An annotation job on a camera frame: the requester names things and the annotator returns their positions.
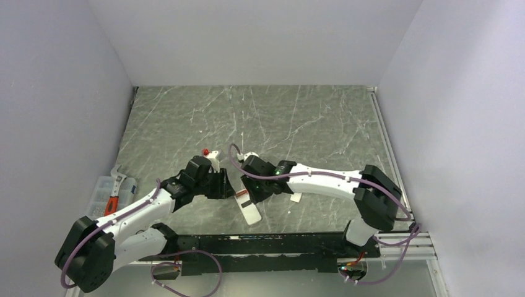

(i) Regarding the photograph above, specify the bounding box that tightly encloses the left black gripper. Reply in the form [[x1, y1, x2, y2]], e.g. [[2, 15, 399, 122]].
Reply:
[[193, 168, 235, 199]]

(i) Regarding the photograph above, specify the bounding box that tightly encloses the white battery cover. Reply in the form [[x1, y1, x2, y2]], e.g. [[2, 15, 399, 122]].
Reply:
[[290, 193, 302, 203]]

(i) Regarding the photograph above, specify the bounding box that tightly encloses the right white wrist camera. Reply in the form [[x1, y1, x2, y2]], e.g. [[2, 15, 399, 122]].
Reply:
[[236, 152, 259, 163]]

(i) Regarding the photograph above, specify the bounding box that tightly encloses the orange handled adjustable wrench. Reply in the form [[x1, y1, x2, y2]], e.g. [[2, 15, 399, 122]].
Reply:
[[104, 164, 127, 216]]

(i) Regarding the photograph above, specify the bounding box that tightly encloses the aluminium frame rail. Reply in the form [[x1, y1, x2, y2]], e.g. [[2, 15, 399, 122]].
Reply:
[[367, 87, 437, 263]]

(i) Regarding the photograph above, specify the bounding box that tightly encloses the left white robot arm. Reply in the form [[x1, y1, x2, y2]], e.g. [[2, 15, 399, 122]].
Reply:
[[54, 155, 235, 293]]

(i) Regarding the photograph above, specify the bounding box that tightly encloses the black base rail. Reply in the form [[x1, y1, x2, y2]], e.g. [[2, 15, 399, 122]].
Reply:
[[160, 231, 380, 273]]

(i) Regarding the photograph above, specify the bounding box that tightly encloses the clear plastic screw box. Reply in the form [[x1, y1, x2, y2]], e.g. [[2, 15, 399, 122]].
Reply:
[[84, 176, 137, 220]]

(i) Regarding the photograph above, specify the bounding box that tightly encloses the red white remote control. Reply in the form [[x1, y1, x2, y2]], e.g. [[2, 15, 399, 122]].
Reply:
[[235, 189, 262, 225]]

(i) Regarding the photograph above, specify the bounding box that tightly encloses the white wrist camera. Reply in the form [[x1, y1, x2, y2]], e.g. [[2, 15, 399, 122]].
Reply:
[[202, 148, 222, 171], [236, 152, 259, 163]]

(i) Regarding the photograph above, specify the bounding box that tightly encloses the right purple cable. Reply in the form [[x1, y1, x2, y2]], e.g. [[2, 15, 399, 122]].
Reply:
[[228, 143, 422, 286]]

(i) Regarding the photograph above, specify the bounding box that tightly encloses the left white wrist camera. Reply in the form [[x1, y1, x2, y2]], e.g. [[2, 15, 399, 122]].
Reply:
[[202, 148, 222, 171]]

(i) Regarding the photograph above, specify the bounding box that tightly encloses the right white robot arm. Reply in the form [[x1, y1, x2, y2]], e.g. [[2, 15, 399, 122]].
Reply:
[[237, 155, 402, 257]]

